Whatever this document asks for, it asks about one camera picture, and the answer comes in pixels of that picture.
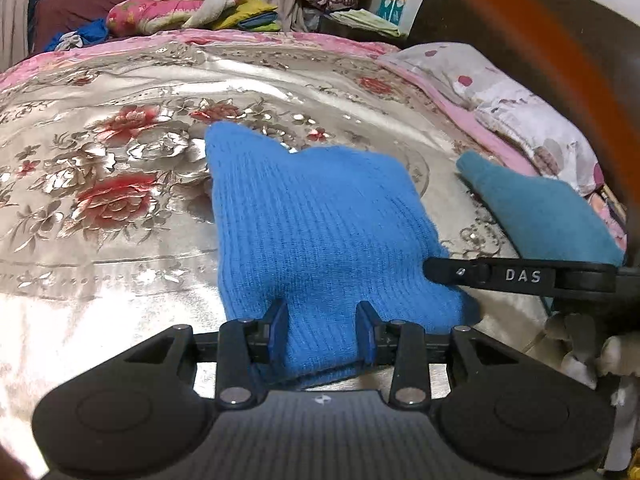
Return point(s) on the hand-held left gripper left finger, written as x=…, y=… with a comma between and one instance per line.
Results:
x=276, y=335

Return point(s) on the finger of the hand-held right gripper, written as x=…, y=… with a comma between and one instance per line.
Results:
x=455, y=272

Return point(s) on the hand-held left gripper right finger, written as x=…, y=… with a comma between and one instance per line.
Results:
x=365, y=337

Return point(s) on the blue knit sweater yellow stripes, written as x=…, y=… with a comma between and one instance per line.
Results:
x=320, y=230

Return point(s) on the person's right hand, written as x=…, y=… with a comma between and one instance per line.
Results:
x=580, y=345

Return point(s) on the teal knit garment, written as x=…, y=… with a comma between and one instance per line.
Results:
x=540, y=210

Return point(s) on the white floral pillow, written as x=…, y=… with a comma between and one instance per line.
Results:
x=525, y=110

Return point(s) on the silver floral satin bedspread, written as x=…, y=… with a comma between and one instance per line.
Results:
x=100, y=310

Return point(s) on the pink bed sheet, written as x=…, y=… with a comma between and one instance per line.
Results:
x=440, y=95

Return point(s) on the light green folded cloth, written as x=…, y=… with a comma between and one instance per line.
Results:
x=365, y=21

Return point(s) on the yellow folded cloth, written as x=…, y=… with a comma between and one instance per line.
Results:
x=250, y=12

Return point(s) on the white plush toy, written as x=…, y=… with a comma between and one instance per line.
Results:
x=210, y=10

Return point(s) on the pink floral folded quilt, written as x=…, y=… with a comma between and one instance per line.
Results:
x=150, y=10

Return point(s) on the blue crumpled cloth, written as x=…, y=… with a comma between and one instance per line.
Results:
x=80, y=35

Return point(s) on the maroon sofa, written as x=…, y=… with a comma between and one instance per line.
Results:
x=75, y=5

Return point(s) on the beige curtain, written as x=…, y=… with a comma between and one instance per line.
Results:
x=15, y=25

